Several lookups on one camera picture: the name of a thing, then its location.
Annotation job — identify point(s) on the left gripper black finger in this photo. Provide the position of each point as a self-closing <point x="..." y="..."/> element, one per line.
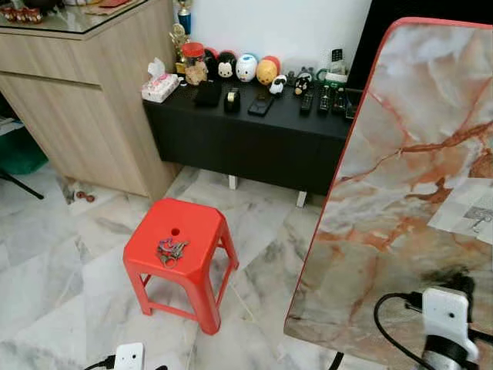
<point x="158" y="368"/>

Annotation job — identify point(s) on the bunch of keys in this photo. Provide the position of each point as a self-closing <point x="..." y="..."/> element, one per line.
<point x="171" y="250"/>

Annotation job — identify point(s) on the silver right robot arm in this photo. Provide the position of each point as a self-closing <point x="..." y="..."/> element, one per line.
<point x="451" y="356"/>

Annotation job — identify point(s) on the clear adhesive metal hook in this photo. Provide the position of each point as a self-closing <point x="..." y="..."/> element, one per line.
<point x="477" y="218"/>

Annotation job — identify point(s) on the marble board with red edge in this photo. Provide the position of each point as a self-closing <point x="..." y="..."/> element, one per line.
<point x="400" y="154"/>

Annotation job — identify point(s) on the red plastic stool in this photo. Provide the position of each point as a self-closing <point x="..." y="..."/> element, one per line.
<point x="192" y="223"/>

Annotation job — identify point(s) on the small red floor object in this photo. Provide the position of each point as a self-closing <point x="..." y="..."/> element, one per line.
<point x="85" y="196"/>

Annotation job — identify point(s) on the black metal stand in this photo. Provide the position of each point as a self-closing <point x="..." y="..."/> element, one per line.
<point x="21" y="185"/>

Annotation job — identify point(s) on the black low TV console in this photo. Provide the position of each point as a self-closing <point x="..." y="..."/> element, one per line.
<point x="246" y="150"/>

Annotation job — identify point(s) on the green white desk holder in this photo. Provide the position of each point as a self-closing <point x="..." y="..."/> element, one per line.
<point x="335" y="73"/>

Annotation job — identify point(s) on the green bag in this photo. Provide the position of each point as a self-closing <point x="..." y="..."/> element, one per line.
<point x="19" y="154"/>

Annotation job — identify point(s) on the light wooden cabinet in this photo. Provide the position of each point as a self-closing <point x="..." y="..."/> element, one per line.
<point x="85" y="116"/>

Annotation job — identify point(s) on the small white black plush toy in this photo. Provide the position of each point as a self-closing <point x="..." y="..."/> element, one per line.
<point x="277" y="85"/>

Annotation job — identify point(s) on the black tape dispenser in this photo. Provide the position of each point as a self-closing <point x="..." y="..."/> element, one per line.
<point x="232" y="100"/>

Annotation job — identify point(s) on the black wallet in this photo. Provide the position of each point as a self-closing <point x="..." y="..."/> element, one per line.
<point x="208" y="94"/>

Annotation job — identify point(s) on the pink white tissue pack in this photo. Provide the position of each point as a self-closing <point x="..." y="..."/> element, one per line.
<point x="159" y="83"/>

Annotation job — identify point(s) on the white round plush toy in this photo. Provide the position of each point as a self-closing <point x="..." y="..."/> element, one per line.
<point x="246" y="69"/>

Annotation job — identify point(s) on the clear jar with red lid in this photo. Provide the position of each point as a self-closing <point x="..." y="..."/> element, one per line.
<point x="194" y="65"/>

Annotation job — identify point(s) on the black mouse plush toy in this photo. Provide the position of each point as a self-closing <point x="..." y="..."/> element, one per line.
<point x="226" y="68"/>

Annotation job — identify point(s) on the gold trophy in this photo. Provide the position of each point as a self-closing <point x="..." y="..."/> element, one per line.
<point x="178" y="42"/>

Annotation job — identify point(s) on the red packet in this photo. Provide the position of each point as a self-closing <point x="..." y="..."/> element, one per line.
<point x="114" y="3"/>

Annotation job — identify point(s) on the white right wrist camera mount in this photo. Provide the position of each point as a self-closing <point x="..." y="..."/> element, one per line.
<point x="448" y="316"/>

